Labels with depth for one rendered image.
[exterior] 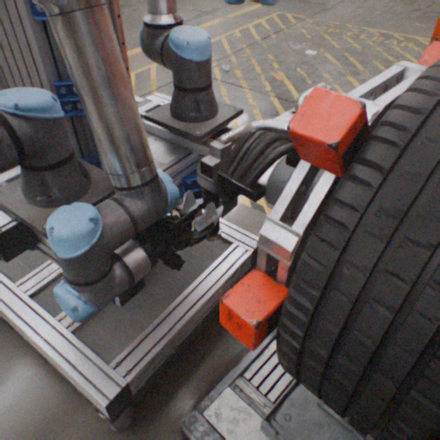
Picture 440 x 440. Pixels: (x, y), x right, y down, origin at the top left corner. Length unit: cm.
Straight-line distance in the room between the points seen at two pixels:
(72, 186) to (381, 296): 67
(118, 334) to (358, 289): 103
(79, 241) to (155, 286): 95
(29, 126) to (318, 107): 55
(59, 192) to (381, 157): 66
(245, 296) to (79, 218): 27
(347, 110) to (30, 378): 145
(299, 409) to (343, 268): 80
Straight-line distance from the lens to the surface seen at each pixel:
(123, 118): 58
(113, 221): 60
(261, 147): 64
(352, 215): 49
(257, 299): 60
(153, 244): 71
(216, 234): 86
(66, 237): 56
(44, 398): 161
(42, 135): 85
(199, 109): 117
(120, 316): 144
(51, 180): 90
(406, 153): 51
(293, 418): 124
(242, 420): 138
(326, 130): 50
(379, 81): 70
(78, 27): 56
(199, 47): 112
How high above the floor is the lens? 137
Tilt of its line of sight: 42 degrees down
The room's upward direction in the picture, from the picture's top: straight up
